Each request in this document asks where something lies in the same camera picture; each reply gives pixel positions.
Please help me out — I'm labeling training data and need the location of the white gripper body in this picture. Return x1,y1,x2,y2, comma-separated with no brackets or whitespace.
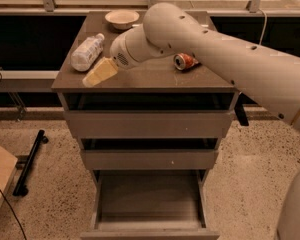
110,30,147,69

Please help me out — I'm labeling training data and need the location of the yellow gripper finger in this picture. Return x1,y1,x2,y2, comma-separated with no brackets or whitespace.
82,57,118,87

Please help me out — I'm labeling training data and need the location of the clear plastic water bottle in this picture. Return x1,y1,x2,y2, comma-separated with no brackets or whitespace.
71,33,105,72

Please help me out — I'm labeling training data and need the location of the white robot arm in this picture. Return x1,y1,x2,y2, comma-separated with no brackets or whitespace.
83,3,300,132

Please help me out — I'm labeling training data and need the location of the top drawer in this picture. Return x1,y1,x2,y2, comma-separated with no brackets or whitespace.
64,111,232,139

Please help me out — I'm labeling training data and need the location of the grey drawer cabinet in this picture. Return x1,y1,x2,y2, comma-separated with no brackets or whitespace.
51,11,247,240

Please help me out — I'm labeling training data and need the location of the middle drawer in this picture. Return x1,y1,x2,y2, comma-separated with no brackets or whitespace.
81,138,219,170

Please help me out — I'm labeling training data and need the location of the open bottom drawer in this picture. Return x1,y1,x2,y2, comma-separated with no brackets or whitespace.
80,170,219,240

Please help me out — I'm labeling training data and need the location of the white bowl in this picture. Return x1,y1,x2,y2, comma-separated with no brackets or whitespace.
105,9,139,30

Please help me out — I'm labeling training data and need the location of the crushed red soda can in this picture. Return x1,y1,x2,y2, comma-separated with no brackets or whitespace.
173,53,199,71

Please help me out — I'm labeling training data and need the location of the black bar on floor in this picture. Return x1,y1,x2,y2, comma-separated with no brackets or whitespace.
13,130,49,196

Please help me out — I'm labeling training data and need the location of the white cable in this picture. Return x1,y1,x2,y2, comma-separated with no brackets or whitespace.
257,9,268,46

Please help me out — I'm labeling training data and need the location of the black cable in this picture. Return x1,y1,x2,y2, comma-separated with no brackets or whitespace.
0,167,28,240

